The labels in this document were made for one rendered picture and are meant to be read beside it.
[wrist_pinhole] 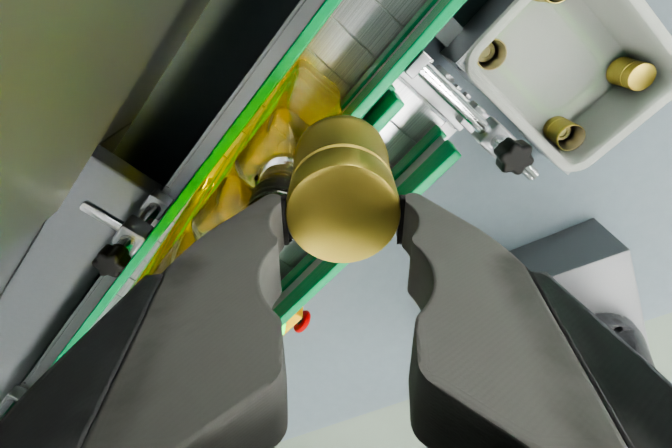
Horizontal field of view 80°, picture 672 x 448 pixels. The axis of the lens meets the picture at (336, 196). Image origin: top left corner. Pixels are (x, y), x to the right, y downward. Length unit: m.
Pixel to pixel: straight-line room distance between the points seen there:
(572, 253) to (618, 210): 0.12
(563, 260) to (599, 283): 0.06
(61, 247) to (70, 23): 0.44
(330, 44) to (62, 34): 0.27
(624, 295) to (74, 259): 0.79
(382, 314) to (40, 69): 0.67
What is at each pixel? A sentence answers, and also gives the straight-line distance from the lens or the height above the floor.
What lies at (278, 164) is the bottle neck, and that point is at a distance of 0.23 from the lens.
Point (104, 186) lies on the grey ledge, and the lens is 0.55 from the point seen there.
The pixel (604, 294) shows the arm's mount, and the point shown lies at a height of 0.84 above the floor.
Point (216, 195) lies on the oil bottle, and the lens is 0.27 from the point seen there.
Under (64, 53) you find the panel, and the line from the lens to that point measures 0.23.
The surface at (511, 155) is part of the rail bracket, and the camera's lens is 0.35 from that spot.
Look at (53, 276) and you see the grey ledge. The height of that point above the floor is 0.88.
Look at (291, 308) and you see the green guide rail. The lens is 0.48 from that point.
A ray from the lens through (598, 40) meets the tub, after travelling 0.64.
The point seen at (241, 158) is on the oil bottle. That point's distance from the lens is 0.26.
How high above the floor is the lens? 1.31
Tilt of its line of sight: 62 degrees down
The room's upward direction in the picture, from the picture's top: 179 degrees clockwise
